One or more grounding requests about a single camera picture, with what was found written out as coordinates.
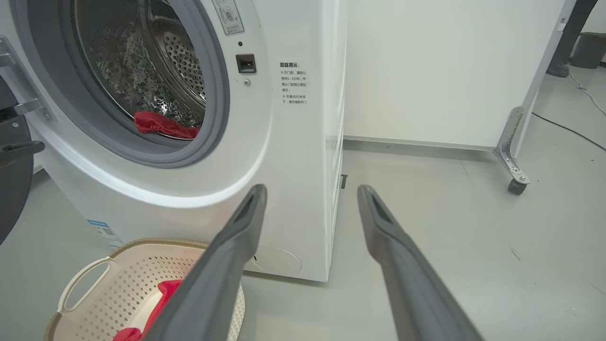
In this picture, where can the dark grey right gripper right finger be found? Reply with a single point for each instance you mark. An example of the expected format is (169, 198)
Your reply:
(412, 293)

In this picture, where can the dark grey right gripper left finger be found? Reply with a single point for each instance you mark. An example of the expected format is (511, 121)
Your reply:
(213, 284)

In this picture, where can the red garment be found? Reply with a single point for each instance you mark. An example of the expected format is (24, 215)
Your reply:
(163, 293)
(161, 125)

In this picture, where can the dark round washing machine door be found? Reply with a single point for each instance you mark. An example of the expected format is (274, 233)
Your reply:
(14, 189)

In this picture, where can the cream perforated laundry basket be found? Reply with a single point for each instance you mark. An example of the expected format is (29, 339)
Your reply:
(109, 293)

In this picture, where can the white front-load washing machine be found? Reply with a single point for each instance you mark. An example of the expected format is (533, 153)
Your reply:
(284, 156)

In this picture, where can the grey metal caster foot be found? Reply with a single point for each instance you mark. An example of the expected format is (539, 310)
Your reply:
(509, 151)

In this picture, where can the white partition panel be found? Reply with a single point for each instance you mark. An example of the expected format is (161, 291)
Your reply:
(426, 71)

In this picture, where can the grey waste bin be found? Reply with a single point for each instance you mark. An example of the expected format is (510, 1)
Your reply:
(589, 49)

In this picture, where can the dark stand pole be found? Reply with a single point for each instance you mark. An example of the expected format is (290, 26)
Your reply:
(570, 33)

